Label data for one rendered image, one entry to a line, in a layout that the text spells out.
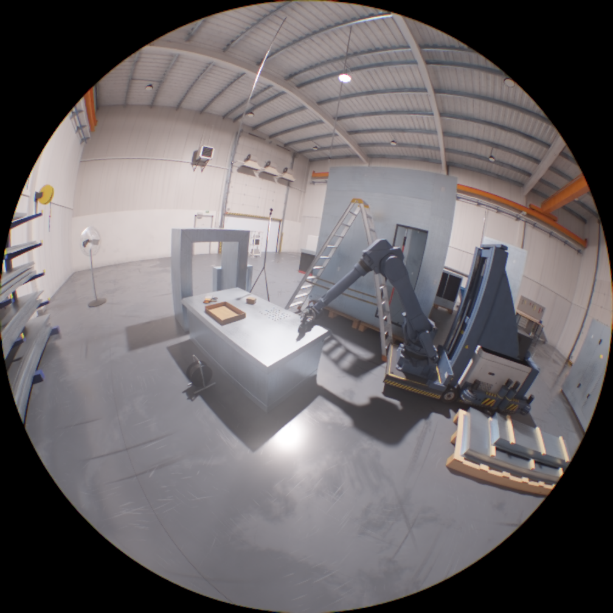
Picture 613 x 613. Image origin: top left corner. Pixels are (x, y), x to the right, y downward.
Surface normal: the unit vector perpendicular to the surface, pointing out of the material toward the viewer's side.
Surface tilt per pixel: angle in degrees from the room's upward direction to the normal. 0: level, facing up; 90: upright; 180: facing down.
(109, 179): 90
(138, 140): 90
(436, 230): 90
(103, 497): 0
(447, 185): 90
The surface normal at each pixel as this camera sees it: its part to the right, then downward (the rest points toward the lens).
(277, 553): 0.15, -0.92
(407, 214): -0.63, 0.19
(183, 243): 0.76, 0.34
